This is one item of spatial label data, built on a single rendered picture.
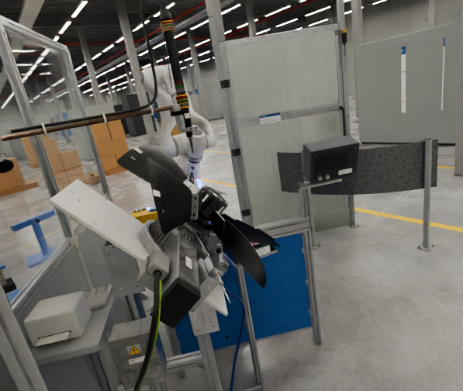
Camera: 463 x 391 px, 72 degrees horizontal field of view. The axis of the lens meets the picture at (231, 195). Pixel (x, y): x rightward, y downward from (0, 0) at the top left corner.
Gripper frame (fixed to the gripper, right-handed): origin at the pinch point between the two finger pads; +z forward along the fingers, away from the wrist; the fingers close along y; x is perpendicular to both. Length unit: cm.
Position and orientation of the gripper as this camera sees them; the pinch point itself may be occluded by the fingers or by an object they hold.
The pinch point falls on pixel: (192, 180)
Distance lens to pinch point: 182.6
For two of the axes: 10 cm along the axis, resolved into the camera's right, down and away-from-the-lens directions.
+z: -1.4, 7.4, 6.6
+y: 1.1, -6.5, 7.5
